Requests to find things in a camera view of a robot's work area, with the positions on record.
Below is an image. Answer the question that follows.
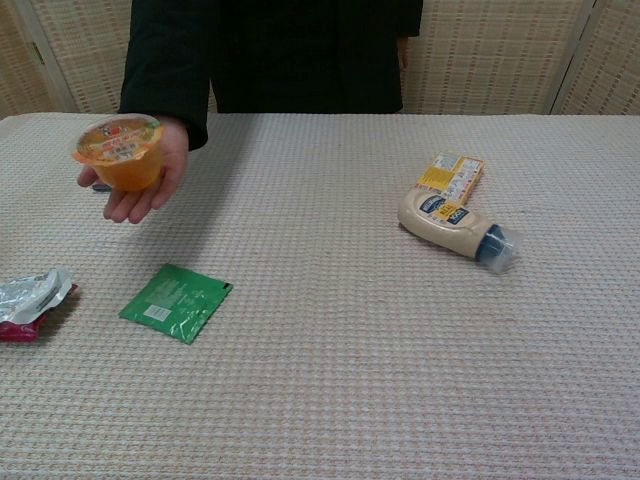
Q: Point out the person's right hand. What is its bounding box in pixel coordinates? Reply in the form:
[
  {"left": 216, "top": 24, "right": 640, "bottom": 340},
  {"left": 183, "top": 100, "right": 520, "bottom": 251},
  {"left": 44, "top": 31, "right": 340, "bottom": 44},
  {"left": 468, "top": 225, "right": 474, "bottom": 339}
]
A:
[{"left": 77, "top": 118, "right": 190, "bottom": 225}]

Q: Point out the round orange snack cup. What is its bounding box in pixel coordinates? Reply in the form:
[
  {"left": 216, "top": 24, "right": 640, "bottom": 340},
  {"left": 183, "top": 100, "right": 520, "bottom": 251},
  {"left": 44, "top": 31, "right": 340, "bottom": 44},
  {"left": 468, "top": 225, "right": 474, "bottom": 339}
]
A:
[{"left": 71, "top": 112, "right": 166, "bottom": 193}]

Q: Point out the woven folding screen panel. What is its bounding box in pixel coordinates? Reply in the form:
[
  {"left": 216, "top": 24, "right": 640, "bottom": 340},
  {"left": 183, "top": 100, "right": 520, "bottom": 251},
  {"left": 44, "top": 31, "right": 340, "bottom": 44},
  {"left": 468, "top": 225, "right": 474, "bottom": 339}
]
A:
[
  {"left": 401, "top": 0, "right": 609, "bottom": 116},
  {"left": 549, "top": 0, "right": 640, "bottom": 117},
  {"left": 19, "top": 0, "right": 132, "bottom": 115},
  {"left": 0, "top": 0, "right": 57, "bottom": 120}
]

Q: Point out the person in black coat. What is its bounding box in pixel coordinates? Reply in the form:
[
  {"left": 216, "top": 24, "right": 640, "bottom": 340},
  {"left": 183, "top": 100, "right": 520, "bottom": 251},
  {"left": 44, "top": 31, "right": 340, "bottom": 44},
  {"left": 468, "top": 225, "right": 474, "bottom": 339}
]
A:
[{"left": 118, "top": 0, "right": 424, "bottom": 151}]

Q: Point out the yellow carton box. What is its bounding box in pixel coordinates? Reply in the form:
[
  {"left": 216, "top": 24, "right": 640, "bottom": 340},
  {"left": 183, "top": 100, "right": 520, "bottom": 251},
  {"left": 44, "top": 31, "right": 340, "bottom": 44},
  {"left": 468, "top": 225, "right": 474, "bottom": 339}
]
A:
[{"left": 415, "top": 152, "right": 485, "bottom": 206}]

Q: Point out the green foil sachet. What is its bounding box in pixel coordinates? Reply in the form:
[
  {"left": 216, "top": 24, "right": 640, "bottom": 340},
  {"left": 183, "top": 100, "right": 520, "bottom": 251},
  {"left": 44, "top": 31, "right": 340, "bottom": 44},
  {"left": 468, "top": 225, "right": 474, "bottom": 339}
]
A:
[{"left": 118, "top": 263, "right": 234, "bottom": 346}]

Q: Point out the mayonnaise squeeze bottle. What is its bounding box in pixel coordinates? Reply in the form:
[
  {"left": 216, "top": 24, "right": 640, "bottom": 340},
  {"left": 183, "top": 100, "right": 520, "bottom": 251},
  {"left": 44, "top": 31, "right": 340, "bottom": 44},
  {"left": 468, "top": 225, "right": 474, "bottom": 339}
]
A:
[{"left": 397, "top": 187, "right": 521, "bottom": 275}]

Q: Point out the silver foil pouch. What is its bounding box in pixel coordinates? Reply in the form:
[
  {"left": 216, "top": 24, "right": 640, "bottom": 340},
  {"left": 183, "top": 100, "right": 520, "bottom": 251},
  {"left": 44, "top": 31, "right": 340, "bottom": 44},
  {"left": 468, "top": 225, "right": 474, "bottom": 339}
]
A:
[{"left": 0, "top": 267, "right": 80, "bottom": 344}]

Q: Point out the white woven tablecloth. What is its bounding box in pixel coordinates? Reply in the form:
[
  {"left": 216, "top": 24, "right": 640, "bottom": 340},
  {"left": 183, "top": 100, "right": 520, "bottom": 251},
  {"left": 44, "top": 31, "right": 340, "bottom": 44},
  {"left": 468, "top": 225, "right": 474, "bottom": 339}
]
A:
[{"left": 0, "top": 112, "right": 640, "bottom": 480}]

